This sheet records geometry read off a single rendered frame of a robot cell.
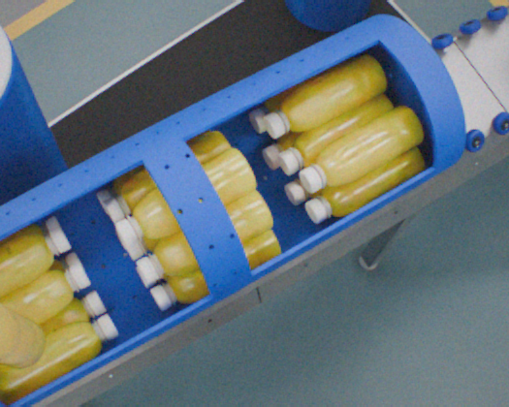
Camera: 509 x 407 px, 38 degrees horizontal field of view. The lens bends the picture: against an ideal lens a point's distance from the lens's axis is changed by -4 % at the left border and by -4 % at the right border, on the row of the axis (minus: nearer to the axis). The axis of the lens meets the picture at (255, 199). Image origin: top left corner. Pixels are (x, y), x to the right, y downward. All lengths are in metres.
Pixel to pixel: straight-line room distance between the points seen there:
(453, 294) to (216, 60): 1.02
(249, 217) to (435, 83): 0.34
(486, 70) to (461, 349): 1.04
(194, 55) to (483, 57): 1.08
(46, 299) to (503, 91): 0.96
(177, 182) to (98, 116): 1.28
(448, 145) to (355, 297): 1.16
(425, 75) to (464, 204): 1.34
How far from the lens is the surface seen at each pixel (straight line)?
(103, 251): 1.30
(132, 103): 2.32
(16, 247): 1.14
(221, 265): 1.07
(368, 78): 1.24
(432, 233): 2.41
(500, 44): 1.62
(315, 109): 1.20
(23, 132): 1.52
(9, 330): 0.94
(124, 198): 1.15
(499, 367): 2.39
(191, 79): 2.35
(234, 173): 1.09
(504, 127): 1.49
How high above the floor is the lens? 2.21
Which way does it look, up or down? 70 degrees down
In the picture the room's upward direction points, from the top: 9 degrees clockwise
